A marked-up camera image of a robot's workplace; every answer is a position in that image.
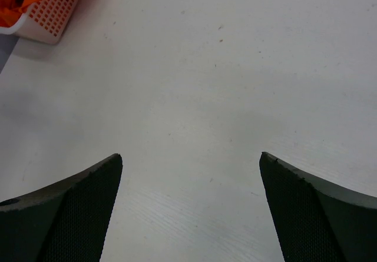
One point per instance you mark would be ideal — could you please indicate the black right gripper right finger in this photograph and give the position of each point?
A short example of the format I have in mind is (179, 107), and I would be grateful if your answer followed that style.
(315, 219)

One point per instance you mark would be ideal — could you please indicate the white plastic mesh basket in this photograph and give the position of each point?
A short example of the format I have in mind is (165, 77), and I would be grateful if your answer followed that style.
(43, 21)

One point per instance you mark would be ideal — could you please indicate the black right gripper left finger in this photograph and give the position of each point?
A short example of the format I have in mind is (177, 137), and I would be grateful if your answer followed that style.
(65, 221)

